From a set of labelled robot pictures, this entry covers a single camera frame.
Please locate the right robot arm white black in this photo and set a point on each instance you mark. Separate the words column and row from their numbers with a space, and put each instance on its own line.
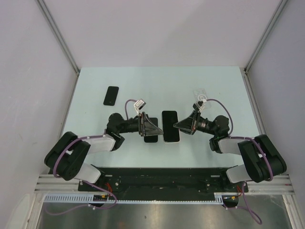
column 261, row 160

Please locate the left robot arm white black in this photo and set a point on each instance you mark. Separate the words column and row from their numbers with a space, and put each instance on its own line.
column 66, row 158

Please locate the aluminium corner post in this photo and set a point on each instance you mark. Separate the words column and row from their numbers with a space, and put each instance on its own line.
column 57, row 34
column 267, row 32

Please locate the left aluminium corner post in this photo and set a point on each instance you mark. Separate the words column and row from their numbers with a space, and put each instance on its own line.
column 57, row 34

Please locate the small black phone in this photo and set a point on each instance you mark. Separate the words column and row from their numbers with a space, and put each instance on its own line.
column 111, row 96

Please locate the right aluminium corner post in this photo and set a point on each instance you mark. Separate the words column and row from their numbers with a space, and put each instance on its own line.
column 267, row 32

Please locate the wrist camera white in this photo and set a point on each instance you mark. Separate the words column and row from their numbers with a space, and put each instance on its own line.
column 138, row 105
column 198, row 106

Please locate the beige pink phone case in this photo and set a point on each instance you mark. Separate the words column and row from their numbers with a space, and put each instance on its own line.
column 171, row 142

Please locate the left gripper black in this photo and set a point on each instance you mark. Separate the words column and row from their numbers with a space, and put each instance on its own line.
column 143, row 119

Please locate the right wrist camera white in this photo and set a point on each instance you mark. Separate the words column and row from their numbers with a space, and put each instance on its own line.
column 198, row 106

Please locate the teal phone black screen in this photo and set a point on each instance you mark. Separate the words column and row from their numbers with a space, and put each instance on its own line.
column 170, row 126

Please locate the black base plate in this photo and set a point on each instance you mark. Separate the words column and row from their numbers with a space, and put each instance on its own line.
column 159, row 182

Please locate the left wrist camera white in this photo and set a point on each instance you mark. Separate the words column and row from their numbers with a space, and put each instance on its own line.
column 138, row 105

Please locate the white slotted cable duct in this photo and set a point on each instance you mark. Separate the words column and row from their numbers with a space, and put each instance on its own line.
column 197, row 198

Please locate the clear magsafe phone case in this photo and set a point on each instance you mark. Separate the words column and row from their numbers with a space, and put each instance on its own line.
column 201, row 95

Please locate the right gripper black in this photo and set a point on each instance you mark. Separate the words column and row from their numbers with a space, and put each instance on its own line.
column 189, row 125

